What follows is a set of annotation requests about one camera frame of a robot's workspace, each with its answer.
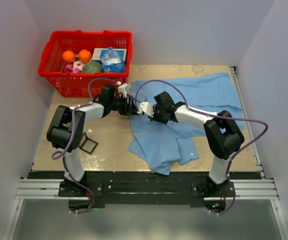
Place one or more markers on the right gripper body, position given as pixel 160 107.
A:
pixel 159 115

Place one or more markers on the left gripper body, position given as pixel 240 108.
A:
pixel 123 109

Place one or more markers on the light blue shirt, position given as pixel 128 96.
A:
pixel 162 144

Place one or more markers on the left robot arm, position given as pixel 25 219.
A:
pixel 66 131

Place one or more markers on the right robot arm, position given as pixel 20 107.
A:
pixel 223 135

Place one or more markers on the blue plastic bag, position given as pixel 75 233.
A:
pixel 113 60

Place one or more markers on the green melon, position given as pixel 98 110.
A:
pixel 92 67

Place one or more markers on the white blue box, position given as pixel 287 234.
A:
pixel 99 52

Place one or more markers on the pink snack packet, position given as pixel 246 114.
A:
pixel 74 68

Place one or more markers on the orange fruit right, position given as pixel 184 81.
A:
pixel 85 56

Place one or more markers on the orange fruit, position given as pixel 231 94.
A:
pixel 68 56
pixel 85 56

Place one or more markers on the red plastic basket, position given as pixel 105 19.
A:
pixel 52 66

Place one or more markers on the orange fruit left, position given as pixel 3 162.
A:
pixel 68 56

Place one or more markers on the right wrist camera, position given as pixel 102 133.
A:
pixel 146 108

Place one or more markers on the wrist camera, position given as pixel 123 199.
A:
pixel 146 108
pixel 123 88

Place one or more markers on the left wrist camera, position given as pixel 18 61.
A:
pixel 123 88

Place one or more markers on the black picture frame stand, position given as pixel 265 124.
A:
pixel 87 144

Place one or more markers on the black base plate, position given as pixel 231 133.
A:
pixel 146 188

